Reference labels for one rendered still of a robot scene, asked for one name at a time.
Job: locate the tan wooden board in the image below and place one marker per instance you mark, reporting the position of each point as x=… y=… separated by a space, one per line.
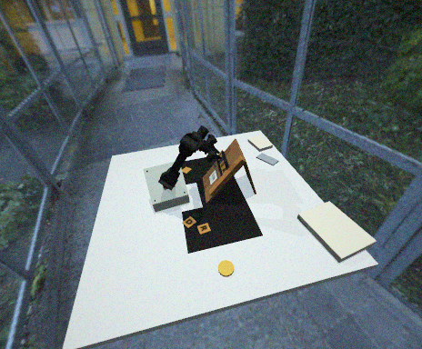
x=234 y=160

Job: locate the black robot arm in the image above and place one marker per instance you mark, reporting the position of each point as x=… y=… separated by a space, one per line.
x=189 y=144

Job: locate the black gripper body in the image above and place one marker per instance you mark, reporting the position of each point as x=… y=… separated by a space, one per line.
x=211 y=154

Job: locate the white paper ticket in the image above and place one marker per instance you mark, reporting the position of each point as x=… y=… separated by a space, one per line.
x=213 y=177

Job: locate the yellow flat disc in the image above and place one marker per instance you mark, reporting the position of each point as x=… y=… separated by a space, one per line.
x=225 y=268

